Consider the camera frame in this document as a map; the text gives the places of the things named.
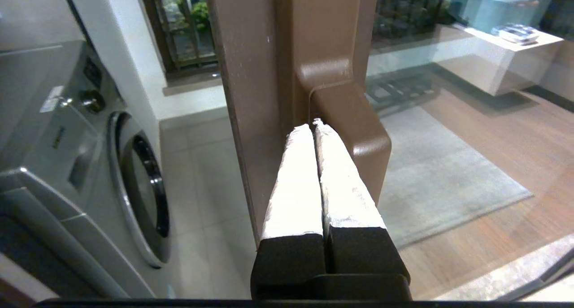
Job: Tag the brown framed glass sliding door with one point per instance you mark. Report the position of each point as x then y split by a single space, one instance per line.
251 119

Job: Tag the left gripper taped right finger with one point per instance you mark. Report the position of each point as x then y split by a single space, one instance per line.
347 200

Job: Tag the window with black railing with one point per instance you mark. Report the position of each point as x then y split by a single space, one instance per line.
184 25

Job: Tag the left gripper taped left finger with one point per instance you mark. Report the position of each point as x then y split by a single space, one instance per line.
293 200

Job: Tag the grey front-load washing machine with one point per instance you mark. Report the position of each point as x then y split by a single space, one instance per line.
67 164

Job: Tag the stone window sill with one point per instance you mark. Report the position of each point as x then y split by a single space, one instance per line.
193 84

